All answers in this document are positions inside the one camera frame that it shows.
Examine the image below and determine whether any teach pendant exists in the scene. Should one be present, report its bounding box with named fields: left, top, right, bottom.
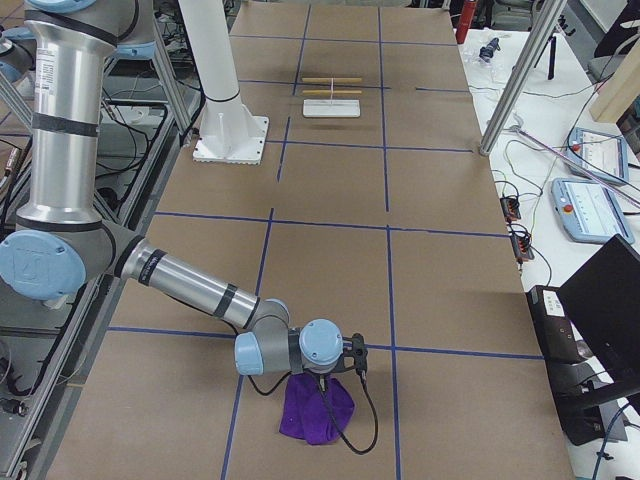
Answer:
left=551, top=178, right=635, bottom=244
left=566, top=127, right=629, bottom=185

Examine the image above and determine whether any aluminium frame post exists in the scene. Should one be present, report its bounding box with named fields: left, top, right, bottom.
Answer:
left=479, top=0, right=567, bottom=156

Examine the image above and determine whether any red bottle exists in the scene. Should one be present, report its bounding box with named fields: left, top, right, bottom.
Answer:
left=455, top=0, right=477, bottom=45

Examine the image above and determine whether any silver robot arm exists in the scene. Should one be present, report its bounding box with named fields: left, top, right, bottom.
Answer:
left=1, top=1, right=367, bottom=376

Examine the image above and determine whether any far teach pendant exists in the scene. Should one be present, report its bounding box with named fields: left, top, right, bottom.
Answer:
left=566, top=127, right=629, bottom=185

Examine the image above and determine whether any brown paper table cover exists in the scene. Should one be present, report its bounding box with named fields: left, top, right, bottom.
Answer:
left=48, top=3, right=573, bottom=479

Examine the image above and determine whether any front wooden rack rod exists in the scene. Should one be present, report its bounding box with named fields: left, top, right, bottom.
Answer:
left=302, top=89, right=363, bottom=97

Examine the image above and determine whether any near teach pendant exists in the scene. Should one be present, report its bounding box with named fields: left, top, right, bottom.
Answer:
left=551, top=178, right=635, bottom=244

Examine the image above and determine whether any purple towel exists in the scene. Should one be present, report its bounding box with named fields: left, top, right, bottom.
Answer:
left=279, top=374, right=355, bottom=445

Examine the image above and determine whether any black monitor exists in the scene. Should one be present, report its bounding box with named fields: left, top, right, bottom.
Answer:
left=557, top=234, right=640, bottom=380

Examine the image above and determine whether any black computer box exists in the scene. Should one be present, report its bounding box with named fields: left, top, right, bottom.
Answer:
left=526, top=285, right=587, bottom=365

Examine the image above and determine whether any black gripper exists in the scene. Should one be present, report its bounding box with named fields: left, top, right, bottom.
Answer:
left=335, top=333, right=368, bottom=375

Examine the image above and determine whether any white rack base tray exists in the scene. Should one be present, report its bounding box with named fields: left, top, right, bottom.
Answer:
left=302, top=99, right=361, bottom=118

